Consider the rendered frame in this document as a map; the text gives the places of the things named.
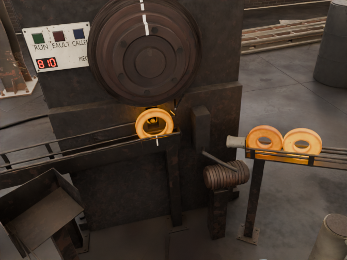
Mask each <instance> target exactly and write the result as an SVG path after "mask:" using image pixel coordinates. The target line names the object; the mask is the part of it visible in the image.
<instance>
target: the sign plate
mask: <svg viewBox="0 0 347 260"><path fill-rule="evenodd" d="M77 29H82V30H83V34H84V38H81V39H75V35H74V32H73V30H77ZM22 31H23V34H24V37H25V40H26V43H27V45H28V48H29V51H30V54H31V57H32V59H33V62H34V65H35V68H36V70H37V72H45V71H53V70H61V69H69V68H77V67H85V66H89V64H88V59H87V41H88V35H89V31H90V24H89V22H81V23H71V24H61V25H52V26H42V27H32V28H23V29H22ZM58 31H62V33H63V36H64V40H63V41H55V38H54V35H53V32H58ZM33 34H42V37H43V40H44V43H36V44H35V42H34V39H33V36H32V35H33ZM50 59H52V60H51V62H50ZM53 59H54V60H53ZM38 60H41V61H39V64H38ZM48 61H49V63H48ZM54 61H55V62H54ZM42 62H43V63H42ZM41 63H42V64H41ZM54 63H55V64H56V66H54V65H55V64H54ZM49 64H50V66H49ZM51 64H52V65H53V66H54V67H53V66H51ZM39 65H40V67H39ZM43 65H44V67H43ZM41 67H43V68H41Z"/></svg>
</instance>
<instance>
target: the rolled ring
mask: <svg viewBox="0 0 347 260"><path fill-rule="evenodd" d="M152 117H160V118H162V119H164V120H165V121H166V127H165V129H164V130H163V131H162V132H161V133H159V134H156V135H162V134H169V133H172V130H173V128H174V123H173V120H172V118H171V116H170V114H169V113H168V112H166V111H165V110H163V109H159V108H151V109H148V110H146V111H144V112H142V113H141V114H140V115H139V117H138V118H137V120H136V124H135V127H136V132H137V134H138V136H139V138H140V139H141V138H145V137H151V136H156V135H150V134H147V133H146V132H145V131H144V130H143V124H144V123H145V122H146V121H147V120H148V119H150V118H152Z"/></svg>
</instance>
